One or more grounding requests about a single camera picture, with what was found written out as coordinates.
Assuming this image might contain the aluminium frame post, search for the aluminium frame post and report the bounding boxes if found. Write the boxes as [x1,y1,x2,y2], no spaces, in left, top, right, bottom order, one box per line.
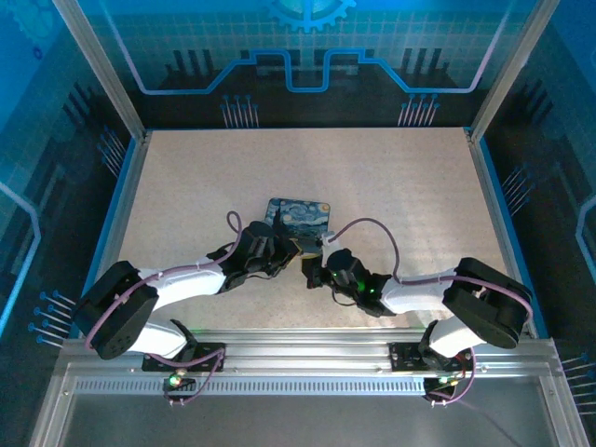
[50,0,151,142]
[468,0,561,141]

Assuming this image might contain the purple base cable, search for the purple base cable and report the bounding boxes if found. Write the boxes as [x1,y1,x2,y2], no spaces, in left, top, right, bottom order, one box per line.
[147,346,228,408]
[426,346,477,410]

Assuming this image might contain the aluminium table side rail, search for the aluminium table side rail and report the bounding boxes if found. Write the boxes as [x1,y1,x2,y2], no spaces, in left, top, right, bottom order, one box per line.
[87,129,154,280]
[464,126,541,339]

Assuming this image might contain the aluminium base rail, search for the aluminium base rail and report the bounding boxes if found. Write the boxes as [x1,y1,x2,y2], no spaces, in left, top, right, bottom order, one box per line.
[55,327,561,379]

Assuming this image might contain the slotted grey cable duct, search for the slotted grey cable duct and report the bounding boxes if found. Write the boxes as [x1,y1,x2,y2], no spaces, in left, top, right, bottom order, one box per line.
[73,377,428,396]

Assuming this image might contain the black left base mounting plate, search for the black left base mounting plate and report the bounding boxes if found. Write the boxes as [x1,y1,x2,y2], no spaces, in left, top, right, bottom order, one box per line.
[141,341,228,374]

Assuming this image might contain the right base LED circuit board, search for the right base LED circuit board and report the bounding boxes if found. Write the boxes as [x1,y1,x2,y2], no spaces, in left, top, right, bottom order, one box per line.
[422,374,461,393]

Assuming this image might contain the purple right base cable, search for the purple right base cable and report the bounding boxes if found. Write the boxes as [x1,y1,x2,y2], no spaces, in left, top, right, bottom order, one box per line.
[426,346,477,410]

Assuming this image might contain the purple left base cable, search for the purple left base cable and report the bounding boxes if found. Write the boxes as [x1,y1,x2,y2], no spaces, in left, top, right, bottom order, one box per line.
[147,346,228,408]

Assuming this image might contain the left base LED circuit board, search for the left base LED circuit board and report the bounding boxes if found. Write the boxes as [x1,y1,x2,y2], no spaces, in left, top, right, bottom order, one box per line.
[161,370,197,391]

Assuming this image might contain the black right base mounting plate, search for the black right base mounting plate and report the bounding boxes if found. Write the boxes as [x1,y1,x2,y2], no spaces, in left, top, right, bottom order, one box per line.
[386,339,441,374]

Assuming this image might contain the base led circuit board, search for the base led circuit board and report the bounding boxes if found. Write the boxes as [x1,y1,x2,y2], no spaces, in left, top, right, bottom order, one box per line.
[422,374,461,393]
[161,370,197,391]

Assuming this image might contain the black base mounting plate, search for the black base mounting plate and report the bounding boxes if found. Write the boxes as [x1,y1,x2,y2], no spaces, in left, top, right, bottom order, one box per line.
[141,341,228,374]
[386,339,441,374]

